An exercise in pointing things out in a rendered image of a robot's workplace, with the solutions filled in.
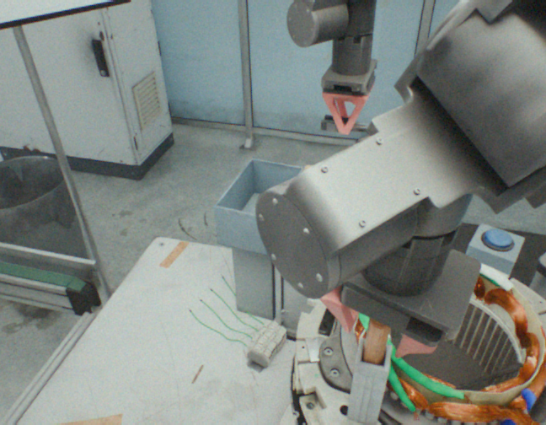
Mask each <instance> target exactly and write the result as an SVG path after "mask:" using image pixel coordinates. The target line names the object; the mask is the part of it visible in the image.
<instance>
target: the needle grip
mask: <svg viewBox="0 0 546 425"><path fill-rule="evenodd" d="M389 331H390V327H388V326H386V325H384V324H382V323H379V322H377V321H375V320H374V319H373V318H371V317H369V321H368V327H367V335H366V340H365V346H364V350H363V355H362V358H363V362H366V363H369V364H373V365H377V366H382V364H383V356H384V353H385V348H386V345H387V341H388V334H389Z"/></svg>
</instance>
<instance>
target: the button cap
mask: <svg viewBox="0 0 546 425"><path fill-rule="evenodd" d="M484 239H485V240H486V242H488V244H489V245H492V246H494V247H497V248H507V247H509V246H510V245H511V244H512V237H511V236H510V235H509V234H508V233H506V231H504V230H501V229H489V230H487V231H486V233H485V236H484Z"/></svg>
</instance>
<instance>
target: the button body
mask: <svg viewBox="0 0 546 425"><path fill-rule="evenodd" d="M489 229H497V228H495V227H492V226H489V225H486V224H483V223H482V224H480V226H479V227H478V228H477V230H476V233H475V235H474V237H473V238H472V240H471V242H470V245H469V246H468V248H467V251H466V256H471V257H473V258H475V259H477V260H480V261H481V263H483V264H484V265H485V266H488V267H492V268H494V269H496V270H497V271H499V272H503V273H505V274H506V275H507V276H510V272H511V271H512V269H513V267H514V265H515V262H516V259H517V256H518V253H519V250H520V249H521V248H522V245H523V242H524V240H525V238H523V237H522V236H518V235H515V234H510V233H508V234H509V235H510V236H511V237H512V238H513V239H514V242H515V245H514V248H513V249H512V250H508V251H496V250H492V249H489V248H487V247H486V246H485V245H484V244H483V242H482V240H481V235H482V233H484V232H485V231H486V230H489ZM506 233H507V231H506Z"/></svg>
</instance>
